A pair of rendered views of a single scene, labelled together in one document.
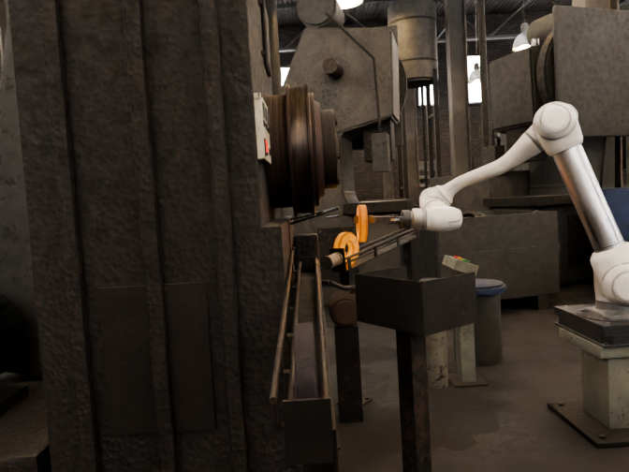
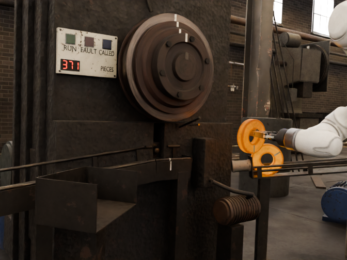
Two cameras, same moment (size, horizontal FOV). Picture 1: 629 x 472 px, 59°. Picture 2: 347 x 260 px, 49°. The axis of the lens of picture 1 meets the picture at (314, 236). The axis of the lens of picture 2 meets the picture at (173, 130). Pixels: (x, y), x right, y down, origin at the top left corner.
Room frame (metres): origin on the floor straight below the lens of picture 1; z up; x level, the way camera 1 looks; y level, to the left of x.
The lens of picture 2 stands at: (1.06, -1.37, 0.93)
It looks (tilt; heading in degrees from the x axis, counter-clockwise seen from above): 3 degrees down; 54
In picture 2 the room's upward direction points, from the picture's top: 2 degrees clockwise
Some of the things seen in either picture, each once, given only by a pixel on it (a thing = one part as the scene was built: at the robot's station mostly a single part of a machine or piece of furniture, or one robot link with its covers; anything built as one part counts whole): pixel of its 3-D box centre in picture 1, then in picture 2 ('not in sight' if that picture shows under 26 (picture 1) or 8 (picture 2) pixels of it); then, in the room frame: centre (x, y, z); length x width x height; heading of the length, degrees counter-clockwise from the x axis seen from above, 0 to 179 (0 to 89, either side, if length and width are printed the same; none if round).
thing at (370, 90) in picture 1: (360, 149); not in sight; (4.97, -0.45, 1.36); 1.37 x 1.16 x 2.71; 76
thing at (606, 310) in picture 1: (615, 305); not in sight; (2.14, -1.15, 0.46); 0.22 x 0.18 x 0.06; 178
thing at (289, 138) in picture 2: (416, 218); (295, 139); (2.33, -0.43, 0.83); 0.09 x 0.06 x 0.09; 0
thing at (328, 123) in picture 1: (329, 149); (182, 67); (2.02, -0.07, 1.11); 0.28 x 0.06 x 0.28; 0
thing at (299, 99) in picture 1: (302, 151); (169, 68); (2.02, 0.03, 1.11); 0.47 x 0.06 x 0.47; 0
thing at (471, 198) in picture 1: (477, 224); not in sight; (6.13, -1.80, 0.55); 1.10 x 0.53 x 1.10; 20
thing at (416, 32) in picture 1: (416, 124); not in sight; (10.83, -2.09, 2.25); 0.92 x 0.92 x 4.50
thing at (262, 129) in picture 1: (263, 131); (88, 54); (1.68, 0.13, 1.15); 0.26 x 0.02 x 0.18; 0
